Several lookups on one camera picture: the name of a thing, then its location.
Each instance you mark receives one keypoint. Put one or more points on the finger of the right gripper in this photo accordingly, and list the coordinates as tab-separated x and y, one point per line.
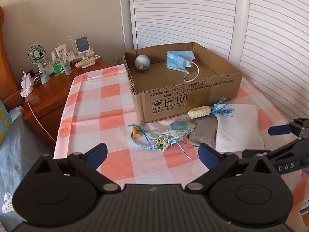
248	154
282	130

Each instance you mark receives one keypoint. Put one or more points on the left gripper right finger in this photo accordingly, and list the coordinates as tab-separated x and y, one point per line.
220	166

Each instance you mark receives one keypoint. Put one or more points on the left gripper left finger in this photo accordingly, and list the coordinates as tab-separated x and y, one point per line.
85	166

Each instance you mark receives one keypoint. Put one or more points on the white tissue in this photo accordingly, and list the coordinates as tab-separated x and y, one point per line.
238	130

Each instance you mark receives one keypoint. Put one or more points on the grey fabric pouch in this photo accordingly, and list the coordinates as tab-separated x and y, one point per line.
205	131

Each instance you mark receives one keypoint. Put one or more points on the blue tassel ornament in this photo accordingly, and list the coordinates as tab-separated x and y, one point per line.
221	108

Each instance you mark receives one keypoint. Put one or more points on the blue patterned sachet pouch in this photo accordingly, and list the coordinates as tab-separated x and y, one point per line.
174	134

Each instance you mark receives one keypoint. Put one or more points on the blue surgical face mask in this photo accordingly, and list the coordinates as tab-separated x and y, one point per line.
179	60

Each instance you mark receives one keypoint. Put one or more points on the blue round plush toy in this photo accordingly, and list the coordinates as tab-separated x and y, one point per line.
142	63

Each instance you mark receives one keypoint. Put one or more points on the cream knitted scrunchie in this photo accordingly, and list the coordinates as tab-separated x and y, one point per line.
199	112

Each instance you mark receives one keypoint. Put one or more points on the orange foam earplug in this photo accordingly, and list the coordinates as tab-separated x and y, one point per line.
135	133

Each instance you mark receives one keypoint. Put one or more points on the pink checkered tablecloth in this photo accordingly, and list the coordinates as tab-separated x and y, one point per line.
100	108

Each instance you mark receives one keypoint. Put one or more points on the wooden nightstand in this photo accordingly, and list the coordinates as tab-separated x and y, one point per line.
44	106

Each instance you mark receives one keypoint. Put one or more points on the brown cardboard box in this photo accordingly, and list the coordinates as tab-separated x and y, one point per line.
159	93

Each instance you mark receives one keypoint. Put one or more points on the white power adapter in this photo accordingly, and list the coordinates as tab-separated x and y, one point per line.
27	85

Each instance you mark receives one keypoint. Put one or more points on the green small box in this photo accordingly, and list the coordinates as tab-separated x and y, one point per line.
57	68

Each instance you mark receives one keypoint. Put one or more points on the white air conditioner remote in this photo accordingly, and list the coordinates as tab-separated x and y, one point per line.
87	62

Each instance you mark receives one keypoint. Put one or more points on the green tube bottle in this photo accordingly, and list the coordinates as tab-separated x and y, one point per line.
66	66

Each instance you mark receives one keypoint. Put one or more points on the white louvered closet door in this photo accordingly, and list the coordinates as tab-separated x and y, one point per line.
267	40

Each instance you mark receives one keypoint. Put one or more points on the white tube bottle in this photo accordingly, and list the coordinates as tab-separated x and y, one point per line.
61	50

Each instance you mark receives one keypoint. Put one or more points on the white phone stand mirror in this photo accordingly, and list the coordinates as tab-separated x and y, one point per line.
82	45

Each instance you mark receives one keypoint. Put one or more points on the green handheld fan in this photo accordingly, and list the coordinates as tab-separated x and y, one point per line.
36	55

